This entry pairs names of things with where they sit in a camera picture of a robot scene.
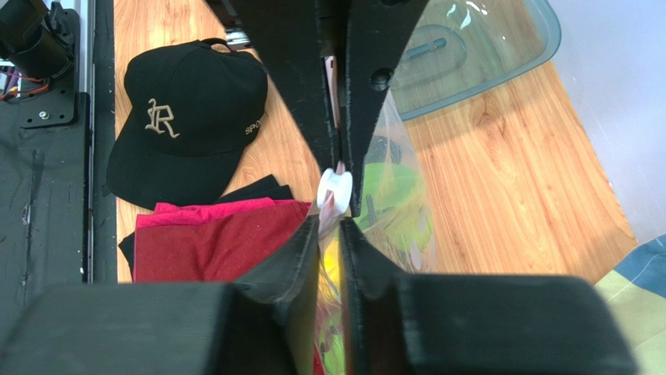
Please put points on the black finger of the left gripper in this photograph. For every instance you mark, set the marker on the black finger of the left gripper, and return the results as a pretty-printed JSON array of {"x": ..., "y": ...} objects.
[
  {"x": 376, "y": 36},
  {"x": 287, "y": 37}
]

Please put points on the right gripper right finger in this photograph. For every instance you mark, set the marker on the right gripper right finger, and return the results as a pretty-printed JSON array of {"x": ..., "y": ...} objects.
[{"x": 398, "y": 322}]

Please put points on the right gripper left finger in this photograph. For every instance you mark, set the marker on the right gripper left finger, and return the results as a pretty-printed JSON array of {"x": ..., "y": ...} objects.
[{"x": 262, "y": 323}]

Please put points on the yellow lemon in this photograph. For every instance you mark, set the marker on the yellow lemon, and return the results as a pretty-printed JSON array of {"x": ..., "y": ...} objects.
[{"x": 329, "y": 295}]

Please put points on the clear zip top bag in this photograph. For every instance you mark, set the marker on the clear zip top bag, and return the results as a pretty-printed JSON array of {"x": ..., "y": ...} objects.
[{"x": 394, "y": 217}]

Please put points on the green star fruit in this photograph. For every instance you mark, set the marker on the green star fruit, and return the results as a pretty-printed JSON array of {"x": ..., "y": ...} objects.
[{"x": 386, "y": 186}]

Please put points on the grey plastic food tray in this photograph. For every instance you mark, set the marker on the grey plastic food tray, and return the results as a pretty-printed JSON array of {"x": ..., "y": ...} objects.
[{"x": 461, "y": 48}]

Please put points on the dark red folded cloth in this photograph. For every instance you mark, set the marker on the dark red folded cloth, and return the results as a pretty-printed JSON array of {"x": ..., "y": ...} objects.
[{"x": 218, "y": 244}]

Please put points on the black baseball cap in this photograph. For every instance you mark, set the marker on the black baseball cap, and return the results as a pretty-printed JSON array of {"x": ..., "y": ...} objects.
[{"x": 194, "y": 111}]

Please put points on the black folded cloth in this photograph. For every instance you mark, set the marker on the black folded cloth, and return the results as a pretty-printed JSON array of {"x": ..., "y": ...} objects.
[{"x": 266, "y": 187}]

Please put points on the plaid pillow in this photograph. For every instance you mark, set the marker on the plaid pillow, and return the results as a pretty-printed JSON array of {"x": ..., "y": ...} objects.
[{"x": 635, "y": 292}]

